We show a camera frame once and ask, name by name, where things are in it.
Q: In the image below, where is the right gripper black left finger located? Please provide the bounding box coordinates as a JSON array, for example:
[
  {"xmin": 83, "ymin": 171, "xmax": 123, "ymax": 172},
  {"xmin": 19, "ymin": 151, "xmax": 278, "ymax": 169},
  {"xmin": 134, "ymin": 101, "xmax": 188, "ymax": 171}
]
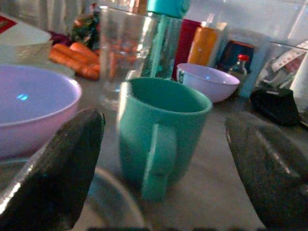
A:
[{"xmin": 0, "ymin": 108, "xmax": 106, "ymax": 231}]

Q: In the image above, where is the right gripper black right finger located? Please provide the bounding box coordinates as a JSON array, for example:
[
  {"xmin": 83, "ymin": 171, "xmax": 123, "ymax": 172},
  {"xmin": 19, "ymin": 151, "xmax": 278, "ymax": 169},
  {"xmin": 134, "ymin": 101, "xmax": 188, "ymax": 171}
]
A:
[{"xmin": 224, "ymin": 112, "xmax": 308, "ymax": 231}]

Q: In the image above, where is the teal ceramic mug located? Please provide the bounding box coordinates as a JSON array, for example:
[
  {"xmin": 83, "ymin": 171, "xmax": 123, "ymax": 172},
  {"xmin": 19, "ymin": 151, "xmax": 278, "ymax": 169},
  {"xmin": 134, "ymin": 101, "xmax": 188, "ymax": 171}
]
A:
[{"xmin": 116, "ymin": 77, "xmax": 214, "ymax": 203}]

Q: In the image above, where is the large purple plastic bowl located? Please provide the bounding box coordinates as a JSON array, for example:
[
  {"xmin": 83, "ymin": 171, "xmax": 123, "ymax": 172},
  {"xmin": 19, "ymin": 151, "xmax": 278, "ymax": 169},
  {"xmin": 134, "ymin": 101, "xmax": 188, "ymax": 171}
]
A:
[{"xmin": 0, "ymin": 64, "xmax": 83, "ymax": 160}]

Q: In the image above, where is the steel spoon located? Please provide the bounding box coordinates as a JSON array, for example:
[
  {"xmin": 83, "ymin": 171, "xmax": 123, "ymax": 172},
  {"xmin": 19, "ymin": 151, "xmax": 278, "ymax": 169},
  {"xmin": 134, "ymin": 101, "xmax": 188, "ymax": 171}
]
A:
[{"xmin": 88, "ymin": 167, "xmax": 148, "ymax": 231}]

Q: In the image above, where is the orange carrot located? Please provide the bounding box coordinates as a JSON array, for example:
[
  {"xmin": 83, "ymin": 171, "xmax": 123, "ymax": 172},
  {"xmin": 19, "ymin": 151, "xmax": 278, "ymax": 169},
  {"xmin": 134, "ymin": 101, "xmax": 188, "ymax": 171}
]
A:
[
  {"xmin": 51, "ymin": 43, "xmax": 100, "ymax": 67},
  {"xmin": 49, "ymin": 51, "xmax": 101, "ymax": 81},
  {"xmin": 69, "ymin": 41, "xmax": 100, "ymax": 61}
]

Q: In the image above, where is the small red capped sauce bottle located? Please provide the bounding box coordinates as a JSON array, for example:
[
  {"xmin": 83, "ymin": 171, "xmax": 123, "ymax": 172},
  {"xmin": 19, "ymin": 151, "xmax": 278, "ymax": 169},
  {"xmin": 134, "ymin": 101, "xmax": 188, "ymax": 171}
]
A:
[{"xmin": 228, "ymin": 53, "xmax": 250, "ymax": 84}]

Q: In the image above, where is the small purple plastic bowl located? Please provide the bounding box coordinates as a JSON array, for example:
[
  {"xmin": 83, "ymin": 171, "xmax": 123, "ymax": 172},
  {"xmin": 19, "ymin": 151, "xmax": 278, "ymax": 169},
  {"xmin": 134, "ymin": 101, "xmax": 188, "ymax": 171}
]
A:
[{"xmin": 176, "ymin": 63, "xmax": 241, "ymax": 104}]

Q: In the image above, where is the clear jar with utensils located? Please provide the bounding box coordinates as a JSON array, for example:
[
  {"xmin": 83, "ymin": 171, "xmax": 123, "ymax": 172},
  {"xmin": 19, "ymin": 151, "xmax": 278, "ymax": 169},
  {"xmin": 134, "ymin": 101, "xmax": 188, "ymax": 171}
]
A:
[{"xmin": 259, "ymin": 40, "xmax": 308, "ymax": 90}]

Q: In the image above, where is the white mandoline slicer red blade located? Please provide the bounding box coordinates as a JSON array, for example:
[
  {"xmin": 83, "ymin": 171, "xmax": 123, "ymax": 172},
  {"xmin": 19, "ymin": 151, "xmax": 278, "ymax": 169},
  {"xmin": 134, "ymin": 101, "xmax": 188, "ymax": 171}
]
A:
[{"xmin": 0, "ymin": 13, "xmax": 53, "ymax": 66}]

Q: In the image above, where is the dark red beetroot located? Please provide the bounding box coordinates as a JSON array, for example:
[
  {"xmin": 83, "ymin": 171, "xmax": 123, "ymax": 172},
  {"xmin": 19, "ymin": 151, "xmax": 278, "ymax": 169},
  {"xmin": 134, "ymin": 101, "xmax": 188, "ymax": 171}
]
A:
[{"xmin": 49, "ymin": 30, "xmax": 73, "ymax": 47}]

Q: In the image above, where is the clear drinking glass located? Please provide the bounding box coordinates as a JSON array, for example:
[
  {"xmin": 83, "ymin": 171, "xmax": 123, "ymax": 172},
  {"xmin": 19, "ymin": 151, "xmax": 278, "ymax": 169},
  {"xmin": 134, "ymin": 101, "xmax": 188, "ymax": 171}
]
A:
[{"xmin": 98, "ymin": 5, "xmax": 155, "ymax": 109}]

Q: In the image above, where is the orange bottle white cap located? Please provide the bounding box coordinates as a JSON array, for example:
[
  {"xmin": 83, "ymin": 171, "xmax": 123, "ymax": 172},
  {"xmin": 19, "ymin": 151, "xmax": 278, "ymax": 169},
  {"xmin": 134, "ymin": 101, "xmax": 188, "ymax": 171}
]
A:
[{"xmin": 187, "ymin": 22, "xmax": 220, "ymax": 67}]

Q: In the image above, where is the plastic bag of vegetables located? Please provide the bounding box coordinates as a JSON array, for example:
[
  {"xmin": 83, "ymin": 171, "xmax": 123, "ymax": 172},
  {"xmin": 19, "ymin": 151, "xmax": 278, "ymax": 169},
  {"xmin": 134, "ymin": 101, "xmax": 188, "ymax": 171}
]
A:
[{"xmin": 70, "ymin": 11, "xmax": 101, "ymax": 51}]

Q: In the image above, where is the dark red container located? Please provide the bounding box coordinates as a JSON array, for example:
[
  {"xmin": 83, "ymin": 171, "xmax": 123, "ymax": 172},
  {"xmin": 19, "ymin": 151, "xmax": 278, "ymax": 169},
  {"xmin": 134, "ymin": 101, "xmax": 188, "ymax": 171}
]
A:
[{"xmin": 171, "ymin": 18, "xmax": 202, "ymax": 80}]

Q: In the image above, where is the teal capped water bottle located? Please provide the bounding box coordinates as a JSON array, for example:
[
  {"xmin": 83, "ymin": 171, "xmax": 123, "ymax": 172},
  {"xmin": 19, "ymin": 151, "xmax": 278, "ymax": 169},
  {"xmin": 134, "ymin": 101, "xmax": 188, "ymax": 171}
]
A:
[{"xmin": 141, "ymin": 0, "xmax": 191, "ymax": 81}]

